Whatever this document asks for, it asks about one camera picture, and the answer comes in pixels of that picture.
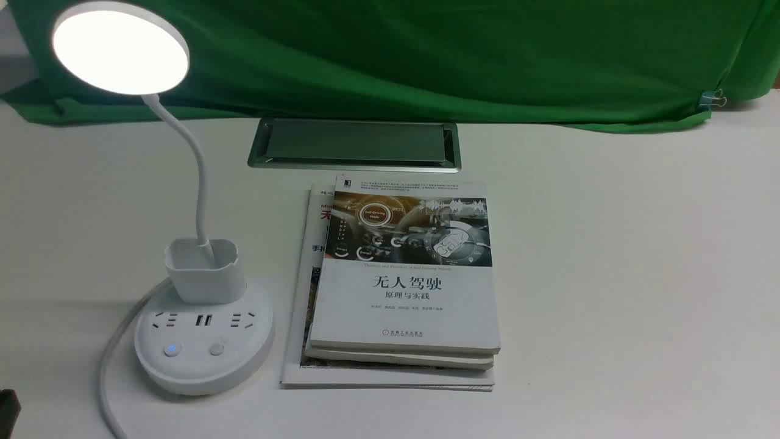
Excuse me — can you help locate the white desk lamp socket base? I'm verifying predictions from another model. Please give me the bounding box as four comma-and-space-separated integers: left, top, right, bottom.
51, 1, 275, 396

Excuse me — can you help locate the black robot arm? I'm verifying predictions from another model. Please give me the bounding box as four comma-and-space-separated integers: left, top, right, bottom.
0, 389, 21, 438

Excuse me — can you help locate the top white self-driving book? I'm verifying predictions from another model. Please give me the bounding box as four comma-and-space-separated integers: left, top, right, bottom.
309, 174, 501, 355

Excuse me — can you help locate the middle white book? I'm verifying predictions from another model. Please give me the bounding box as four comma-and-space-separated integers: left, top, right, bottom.
304, 265, 495, 371

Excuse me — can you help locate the bottom thin white magazine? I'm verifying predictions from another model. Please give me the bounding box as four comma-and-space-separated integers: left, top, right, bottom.
280, 184, 495, 392

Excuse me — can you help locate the green backdrop cloth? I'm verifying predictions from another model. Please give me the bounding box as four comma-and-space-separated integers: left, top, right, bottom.
0, 0, 780, 134

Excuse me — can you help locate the blue binder clip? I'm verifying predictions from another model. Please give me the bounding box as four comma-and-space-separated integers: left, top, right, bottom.
697, 88, 729, 112

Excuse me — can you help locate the silver desk cable grommet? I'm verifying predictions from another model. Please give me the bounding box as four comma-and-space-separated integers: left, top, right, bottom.
246, 118, 463, 173

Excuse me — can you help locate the white lamp power cable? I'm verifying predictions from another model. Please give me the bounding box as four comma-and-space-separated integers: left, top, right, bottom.
98, 277, 174, 439

